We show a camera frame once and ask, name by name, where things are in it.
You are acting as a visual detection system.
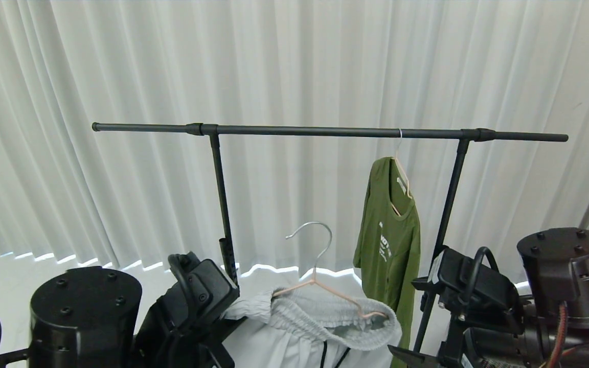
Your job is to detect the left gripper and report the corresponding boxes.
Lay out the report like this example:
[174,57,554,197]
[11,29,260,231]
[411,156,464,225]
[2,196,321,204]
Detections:
[133,294,247,368]

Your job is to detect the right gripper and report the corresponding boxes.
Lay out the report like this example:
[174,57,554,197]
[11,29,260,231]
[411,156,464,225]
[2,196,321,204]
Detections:
[437,326,551,368]

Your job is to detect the pale grey shorts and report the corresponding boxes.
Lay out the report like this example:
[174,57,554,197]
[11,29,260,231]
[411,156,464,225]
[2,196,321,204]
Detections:
[219,286,403,368]

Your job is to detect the green printed garment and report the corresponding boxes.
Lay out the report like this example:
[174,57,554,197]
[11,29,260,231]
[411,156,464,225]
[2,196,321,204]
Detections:
[353,156,422,368]

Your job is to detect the pink clothes hanger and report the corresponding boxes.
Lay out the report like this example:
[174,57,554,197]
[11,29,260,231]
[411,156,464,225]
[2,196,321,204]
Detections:
[390,129,414,218]
[271,221,390,320]

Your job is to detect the black clothes rack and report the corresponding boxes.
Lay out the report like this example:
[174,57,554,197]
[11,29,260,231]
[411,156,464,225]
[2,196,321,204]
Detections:
[92,122,569,354]

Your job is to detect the white curtain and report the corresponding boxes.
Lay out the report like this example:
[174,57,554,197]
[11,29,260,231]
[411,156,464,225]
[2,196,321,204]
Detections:
[0,0,589,287]

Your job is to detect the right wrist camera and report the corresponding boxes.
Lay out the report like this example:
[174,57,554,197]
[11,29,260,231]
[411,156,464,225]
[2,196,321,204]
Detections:
[411,247,526,336]

